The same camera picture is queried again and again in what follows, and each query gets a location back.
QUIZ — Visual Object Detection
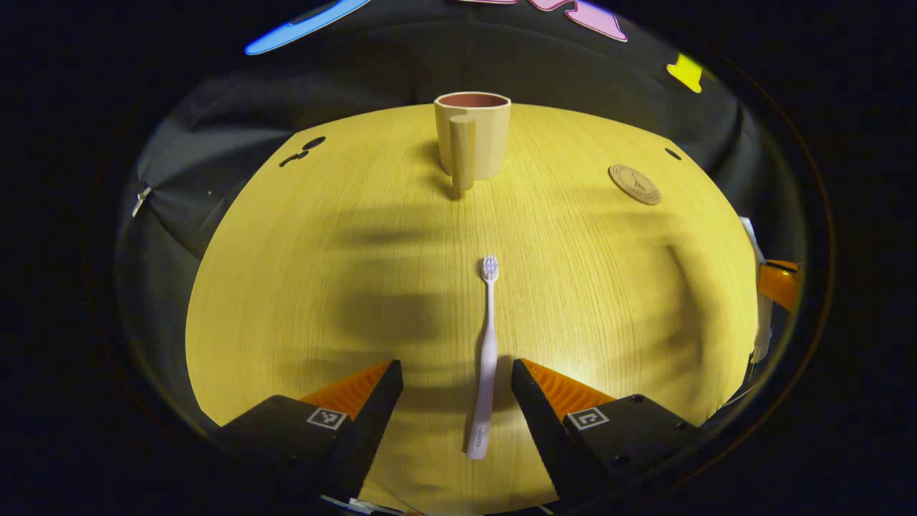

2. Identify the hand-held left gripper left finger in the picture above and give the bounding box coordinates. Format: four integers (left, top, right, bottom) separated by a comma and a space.
215, 358, 403, 506

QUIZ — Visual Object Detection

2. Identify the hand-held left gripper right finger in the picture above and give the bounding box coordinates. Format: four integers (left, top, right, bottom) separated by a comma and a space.
511, 358, 699, 502

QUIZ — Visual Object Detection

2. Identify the white toothpaste tube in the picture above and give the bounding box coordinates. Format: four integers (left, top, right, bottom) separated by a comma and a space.
738, 215, 776, 365

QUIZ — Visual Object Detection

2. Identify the pale pink toothbrush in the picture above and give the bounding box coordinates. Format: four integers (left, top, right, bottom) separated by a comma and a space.
466, 254, 501, 460

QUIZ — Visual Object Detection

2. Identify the round wooden coaster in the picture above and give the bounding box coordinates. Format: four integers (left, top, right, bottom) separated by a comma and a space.
608, 164, 662, 206

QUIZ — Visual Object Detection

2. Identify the beige cup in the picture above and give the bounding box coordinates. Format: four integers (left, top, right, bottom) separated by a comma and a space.
433, 92, 512, 194

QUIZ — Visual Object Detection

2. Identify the black backdrop cloth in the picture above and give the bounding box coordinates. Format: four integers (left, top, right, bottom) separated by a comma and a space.
115, 0, 810, 431

